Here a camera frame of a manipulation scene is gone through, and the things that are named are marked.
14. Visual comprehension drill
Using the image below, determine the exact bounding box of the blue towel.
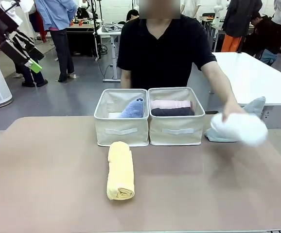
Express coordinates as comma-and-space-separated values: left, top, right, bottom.
117, 97, 145, 119

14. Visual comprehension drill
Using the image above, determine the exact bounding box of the yellow towel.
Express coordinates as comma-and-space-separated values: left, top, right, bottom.
106, 142, 135, 201

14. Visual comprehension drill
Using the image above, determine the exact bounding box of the pink towel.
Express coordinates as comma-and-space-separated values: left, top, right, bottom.
150, 100, 192, 110

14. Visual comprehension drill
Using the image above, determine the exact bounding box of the dark grey towel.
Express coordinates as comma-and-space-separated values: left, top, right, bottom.
151, 107, 195, 117

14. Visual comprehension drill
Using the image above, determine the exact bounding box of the white towel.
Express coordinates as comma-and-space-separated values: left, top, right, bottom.
210, 113, 269, 147

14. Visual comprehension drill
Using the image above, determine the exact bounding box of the pale grey-blue towel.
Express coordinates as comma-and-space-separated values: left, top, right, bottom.
205, 96, 266, 143

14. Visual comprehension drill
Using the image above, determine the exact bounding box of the person's left forearm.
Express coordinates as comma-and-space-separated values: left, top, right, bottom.
201, 60, 243, 115

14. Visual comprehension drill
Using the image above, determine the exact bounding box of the person's right forearm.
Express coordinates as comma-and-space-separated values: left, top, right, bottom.
120, 69, 133, 89

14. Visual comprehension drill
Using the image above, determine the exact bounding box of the person's left hand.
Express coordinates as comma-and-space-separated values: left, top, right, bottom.
220, 103, 247, 123

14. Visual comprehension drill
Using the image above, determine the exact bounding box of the bystander in black robe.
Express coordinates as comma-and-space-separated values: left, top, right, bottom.
10, 29, 49, 88

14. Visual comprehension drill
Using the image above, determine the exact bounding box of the bystander in blue shirt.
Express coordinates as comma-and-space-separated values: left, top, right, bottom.
35, 0, 79, 83

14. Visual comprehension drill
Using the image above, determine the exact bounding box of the cream fabric storage bin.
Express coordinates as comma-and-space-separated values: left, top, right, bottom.
93, 88, 150, 148
147, 87, 206, 146

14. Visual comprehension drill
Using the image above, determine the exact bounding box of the person in black shirt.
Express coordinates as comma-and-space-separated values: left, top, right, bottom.
117, 0, 218, 90

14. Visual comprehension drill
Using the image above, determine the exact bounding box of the bystander in orange trousers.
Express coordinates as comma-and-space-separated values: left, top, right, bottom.
221, 0, 263, 53

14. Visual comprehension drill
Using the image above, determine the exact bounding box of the white table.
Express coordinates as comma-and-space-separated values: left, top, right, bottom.
211, 51, 281, 106

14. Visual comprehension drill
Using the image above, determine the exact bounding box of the seated bystander in black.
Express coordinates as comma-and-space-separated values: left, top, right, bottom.
242, 12, 281, 61

